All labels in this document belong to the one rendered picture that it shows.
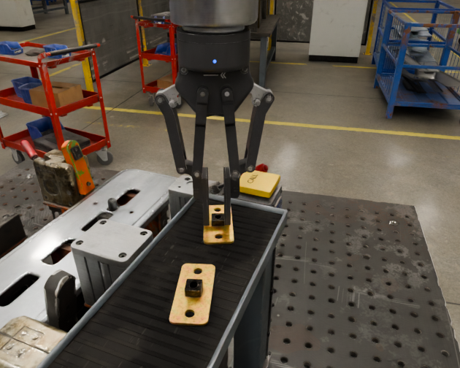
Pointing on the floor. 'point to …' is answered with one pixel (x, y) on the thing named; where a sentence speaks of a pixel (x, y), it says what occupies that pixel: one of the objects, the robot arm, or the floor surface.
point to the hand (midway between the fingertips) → (216, 196)
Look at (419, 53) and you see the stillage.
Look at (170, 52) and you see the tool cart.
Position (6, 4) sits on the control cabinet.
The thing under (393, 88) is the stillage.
